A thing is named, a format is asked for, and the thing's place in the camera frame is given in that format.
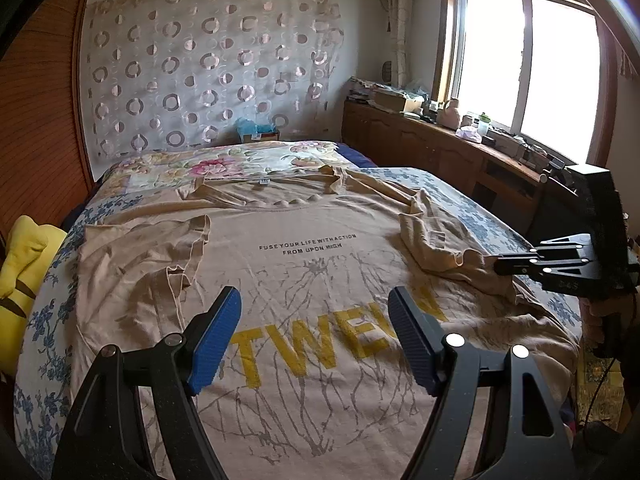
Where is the beige printed t-shirt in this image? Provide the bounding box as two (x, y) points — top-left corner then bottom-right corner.
(69, 164), (582, 480)

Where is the right hand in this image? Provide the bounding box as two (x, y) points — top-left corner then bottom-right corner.
(579, 292), (639, 359)

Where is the blue floral bed sheet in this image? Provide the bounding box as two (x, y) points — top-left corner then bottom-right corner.
(13, 166), (586, 480)

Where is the brown wooden side cabinet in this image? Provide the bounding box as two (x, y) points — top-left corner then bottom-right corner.
(342, 100), (588, 244)

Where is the pink ceramic jar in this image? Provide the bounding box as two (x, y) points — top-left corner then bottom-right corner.
(436, 99), (461, 130)

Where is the dark blue blanket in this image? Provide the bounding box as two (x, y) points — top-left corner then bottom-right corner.
(336, 143), (378, 168)

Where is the pink floral quilt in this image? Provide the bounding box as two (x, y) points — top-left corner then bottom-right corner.
(98, 141), (355, 197)

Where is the brown wooden wardrobe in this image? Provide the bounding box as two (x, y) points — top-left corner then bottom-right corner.
(1, 0), (94, 234)

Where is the blue tissue box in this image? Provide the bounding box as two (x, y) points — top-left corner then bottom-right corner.
(235, 118), (280, 143)

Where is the sheer circle-pattern curtain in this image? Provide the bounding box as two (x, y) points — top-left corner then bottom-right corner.
(81, 0), (345, 168)

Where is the window with wooden frame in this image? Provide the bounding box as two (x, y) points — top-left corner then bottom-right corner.
(433, 0), (617, 166)

